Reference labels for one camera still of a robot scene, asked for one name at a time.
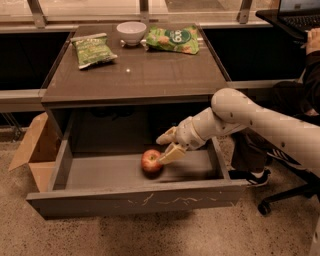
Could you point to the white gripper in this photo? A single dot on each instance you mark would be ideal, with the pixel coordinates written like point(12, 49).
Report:
point(185, 134)

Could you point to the red apple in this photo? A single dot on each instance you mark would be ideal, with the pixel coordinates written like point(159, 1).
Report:
point(149, 161)

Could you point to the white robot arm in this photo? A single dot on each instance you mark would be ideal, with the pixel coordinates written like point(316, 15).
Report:
point(231, 111)

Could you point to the open grey drawer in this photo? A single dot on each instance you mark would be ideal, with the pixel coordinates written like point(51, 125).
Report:
point(98, 172)

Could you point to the grey cabinet with glass top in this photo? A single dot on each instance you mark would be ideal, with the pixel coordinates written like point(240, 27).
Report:
point(137, 76)

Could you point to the person's hand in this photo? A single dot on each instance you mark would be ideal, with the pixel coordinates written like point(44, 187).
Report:
point(313, 41)

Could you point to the seated person in dark clothes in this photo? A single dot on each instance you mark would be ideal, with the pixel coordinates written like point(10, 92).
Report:
point(301, 100)

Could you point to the black white sneaker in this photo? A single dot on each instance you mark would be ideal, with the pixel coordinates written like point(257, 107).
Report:
point(254, 180)

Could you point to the green snack bag right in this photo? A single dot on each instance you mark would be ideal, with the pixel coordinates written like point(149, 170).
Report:
point(184, 40)

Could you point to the white ceramic bowl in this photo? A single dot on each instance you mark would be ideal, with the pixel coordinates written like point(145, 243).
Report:
point(131, 32)

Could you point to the green chip bag left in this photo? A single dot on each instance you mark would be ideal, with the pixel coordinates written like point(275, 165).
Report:
point(92, 50)

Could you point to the cardboard box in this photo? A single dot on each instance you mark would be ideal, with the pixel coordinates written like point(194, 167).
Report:
point(38, 151)

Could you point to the black office chair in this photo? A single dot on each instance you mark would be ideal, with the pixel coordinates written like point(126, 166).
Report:
point(308, 190)

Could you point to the black laptop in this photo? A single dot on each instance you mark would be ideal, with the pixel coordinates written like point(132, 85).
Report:
point(301, 15)

